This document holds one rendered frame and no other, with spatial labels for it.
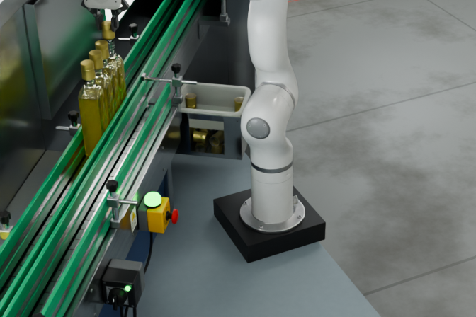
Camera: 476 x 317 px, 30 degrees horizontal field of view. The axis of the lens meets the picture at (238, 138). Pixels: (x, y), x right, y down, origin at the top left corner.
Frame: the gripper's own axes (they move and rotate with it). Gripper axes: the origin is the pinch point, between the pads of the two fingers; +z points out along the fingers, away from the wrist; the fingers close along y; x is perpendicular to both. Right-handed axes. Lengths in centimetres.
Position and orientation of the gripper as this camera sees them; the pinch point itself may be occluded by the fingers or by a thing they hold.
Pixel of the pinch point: (107, 22)
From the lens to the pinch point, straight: 247.8
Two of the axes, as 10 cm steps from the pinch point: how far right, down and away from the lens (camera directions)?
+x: 2.1, -5.3, 8.2
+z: 0.2, 8.4, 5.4
